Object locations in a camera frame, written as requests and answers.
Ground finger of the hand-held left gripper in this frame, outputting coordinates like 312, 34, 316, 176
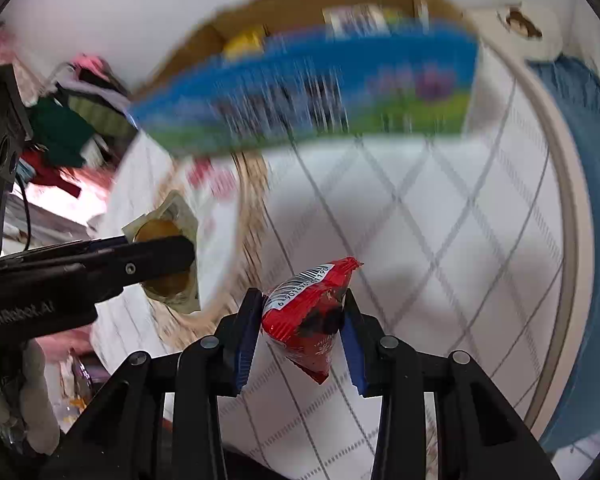
0, 236, 197, 306
0, 238, 131, 267

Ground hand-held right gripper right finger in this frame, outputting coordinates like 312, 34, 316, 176
341, 290, 561, 480

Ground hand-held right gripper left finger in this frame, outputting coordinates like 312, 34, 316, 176
40, 288, 266, 480

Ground red snack packet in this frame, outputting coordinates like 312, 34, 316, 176
261, 256, 365, 385

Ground clear packet with yellow pastry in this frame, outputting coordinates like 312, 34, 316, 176
122, 190, 201, 313

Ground brown cardboard box blue outside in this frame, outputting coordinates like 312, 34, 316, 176
127, 0, 481, 158

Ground pile of mixed clothes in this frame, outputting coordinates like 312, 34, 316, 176
15, 55, 136, 201

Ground pink plush toy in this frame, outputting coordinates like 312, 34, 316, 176
75, 52, 108, 77

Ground yellow and black noodle pack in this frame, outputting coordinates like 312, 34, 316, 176
224, 29, 270, 59

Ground white printed snack packet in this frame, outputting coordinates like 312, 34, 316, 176
324, 4, 398, 37

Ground white bear print pillow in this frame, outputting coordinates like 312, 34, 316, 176
480, 2, 566, 61

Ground black cable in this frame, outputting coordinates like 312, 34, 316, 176
16, 180, 35, 252

